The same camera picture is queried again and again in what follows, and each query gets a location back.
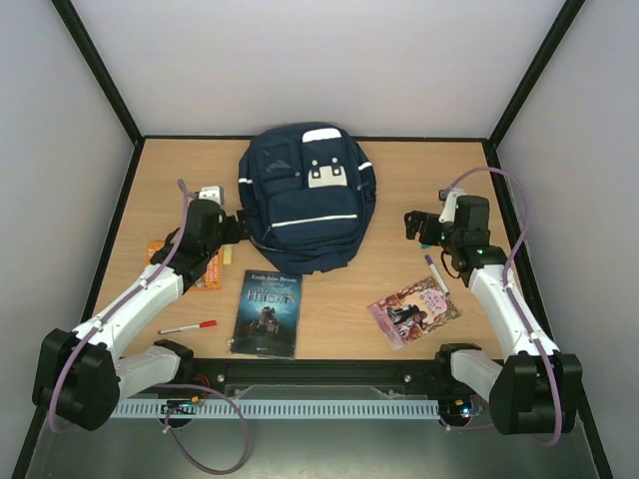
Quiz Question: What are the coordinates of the navy blue student backpack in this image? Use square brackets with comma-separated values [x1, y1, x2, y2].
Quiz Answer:
[238, 123, 376, 274]

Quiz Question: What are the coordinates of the pink illustrated paperback book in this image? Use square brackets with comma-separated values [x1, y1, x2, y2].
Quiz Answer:
[367, 276, 460, 350]

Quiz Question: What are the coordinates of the Wuthering Heights paperback book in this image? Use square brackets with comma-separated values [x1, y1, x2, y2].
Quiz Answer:
[230, 270, 303, 359]

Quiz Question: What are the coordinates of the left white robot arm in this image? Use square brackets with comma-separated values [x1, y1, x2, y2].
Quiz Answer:
[32, 199, 243, 431]

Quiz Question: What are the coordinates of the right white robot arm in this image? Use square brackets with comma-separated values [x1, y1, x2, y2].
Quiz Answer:
[404, 189, 582, 439]

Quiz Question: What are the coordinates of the yellow highlighter pen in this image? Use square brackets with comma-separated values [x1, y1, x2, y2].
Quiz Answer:
[223, 244, 233, 265]

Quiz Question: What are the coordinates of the purple capped marker pen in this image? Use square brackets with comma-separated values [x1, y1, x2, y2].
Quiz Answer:
[424, 254, 450, 296]

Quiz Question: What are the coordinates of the orange Treehouse children's book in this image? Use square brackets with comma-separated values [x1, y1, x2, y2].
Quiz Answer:
[146, 240, 223, 290]

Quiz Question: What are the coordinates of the red capped marker pen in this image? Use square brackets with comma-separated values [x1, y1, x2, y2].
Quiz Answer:
[158, 320, 218, 335]

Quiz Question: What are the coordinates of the right controller circuit board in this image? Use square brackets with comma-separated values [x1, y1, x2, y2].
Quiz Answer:
[438, 394, 485, 417]

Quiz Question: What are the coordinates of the controller circuit board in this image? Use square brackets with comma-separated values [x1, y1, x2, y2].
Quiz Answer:
[438, 394, 485, 417]
[159, 396, 206, 415]

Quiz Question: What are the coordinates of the left controller circuit board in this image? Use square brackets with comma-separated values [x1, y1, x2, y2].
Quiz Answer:
[159, 396, 206, 415]

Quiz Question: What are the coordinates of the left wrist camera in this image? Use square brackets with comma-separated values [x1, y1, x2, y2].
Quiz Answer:
[197, 186, 225, 207]

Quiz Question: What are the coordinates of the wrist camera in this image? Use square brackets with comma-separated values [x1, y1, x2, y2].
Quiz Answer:
[197, 186, 225, 207]
[438, 188, 466, 224]

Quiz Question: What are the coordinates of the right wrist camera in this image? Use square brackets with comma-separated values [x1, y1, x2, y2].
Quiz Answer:
[438, 188, 466, 224]

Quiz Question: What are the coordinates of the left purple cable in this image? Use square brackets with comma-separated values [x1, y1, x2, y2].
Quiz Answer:
[47, 178, 252, 474]

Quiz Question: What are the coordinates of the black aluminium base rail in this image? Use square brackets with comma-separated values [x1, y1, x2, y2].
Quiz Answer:
[170, 359, 473, 399]

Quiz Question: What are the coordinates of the light blue slotted cable duct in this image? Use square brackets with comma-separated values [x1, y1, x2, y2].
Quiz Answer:
[112, 398, 439, 420]

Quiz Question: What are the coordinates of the black enclosure frame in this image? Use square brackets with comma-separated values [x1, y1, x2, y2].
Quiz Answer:
[10, 0, 614, 479]

